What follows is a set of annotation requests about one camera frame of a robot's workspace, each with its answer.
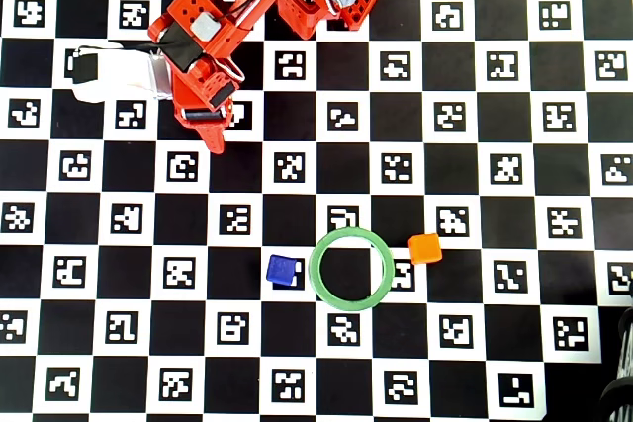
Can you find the black ribbed stand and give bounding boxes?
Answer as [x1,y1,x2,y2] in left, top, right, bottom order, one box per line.
[599,305,633,422]

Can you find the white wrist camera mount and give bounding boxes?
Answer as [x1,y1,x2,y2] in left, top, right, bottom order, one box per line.
[63,41,175,105]

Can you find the grey square cable clip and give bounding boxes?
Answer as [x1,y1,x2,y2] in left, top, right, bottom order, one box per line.
[190,11,225,42]

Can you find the black white marker checkerboard mat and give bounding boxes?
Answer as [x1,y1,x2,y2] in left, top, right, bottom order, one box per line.
[0,0,633,418]

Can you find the orange cube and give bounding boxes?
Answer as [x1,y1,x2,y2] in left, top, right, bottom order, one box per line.
[407,232,444,266]

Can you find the blue cube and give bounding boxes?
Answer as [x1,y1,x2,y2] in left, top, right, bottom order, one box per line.
[265,253,299,289]

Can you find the green ring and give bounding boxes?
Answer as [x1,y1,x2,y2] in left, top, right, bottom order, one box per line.
[308,226,397,313]

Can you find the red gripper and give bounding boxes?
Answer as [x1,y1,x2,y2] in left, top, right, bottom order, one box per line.
[170,53,244,155]

